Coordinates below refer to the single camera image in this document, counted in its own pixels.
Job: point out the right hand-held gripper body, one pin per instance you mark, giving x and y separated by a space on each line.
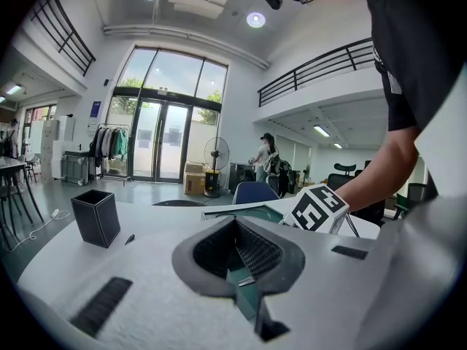
317 210

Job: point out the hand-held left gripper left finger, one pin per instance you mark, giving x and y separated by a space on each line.
146 297

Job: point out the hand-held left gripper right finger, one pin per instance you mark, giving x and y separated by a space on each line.
328 297

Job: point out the green box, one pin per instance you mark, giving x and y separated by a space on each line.
270 213

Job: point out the person's right forearm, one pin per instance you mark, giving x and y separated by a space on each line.
379 173

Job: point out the brown cardboard box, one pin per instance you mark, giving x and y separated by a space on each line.
194 184

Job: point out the black office chair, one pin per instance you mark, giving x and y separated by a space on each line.
341 182
416 195

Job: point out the black marker pen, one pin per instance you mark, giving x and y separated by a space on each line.
130 239

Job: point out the navy blue chair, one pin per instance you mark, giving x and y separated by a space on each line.
253 193

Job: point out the ceiling tube light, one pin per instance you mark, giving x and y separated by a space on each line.
13 89
338 145
321 130

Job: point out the black square pen holder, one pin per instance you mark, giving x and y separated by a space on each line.
95 221

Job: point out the black standing fan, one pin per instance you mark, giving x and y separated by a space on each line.
215 154

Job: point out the black balcony railing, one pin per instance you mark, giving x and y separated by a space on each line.
310 72
62 31

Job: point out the gray utility cart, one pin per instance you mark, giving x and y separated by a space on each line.
74 166

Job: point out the black framed glass door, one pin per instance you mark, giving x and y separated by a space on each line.
171 140

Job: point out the clothes rack with garments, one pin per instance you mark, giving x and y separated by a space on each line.
109 142

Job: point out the white cabinet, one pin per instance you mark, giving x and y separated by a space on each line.
49 140

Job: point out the person's black shirt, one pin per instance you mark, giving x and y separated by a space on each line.
412 49

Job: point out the black legged side table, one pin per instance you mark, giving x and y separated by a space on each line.
12 163

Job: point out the blue wall poster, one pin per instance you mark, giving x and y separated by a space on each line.
96 109

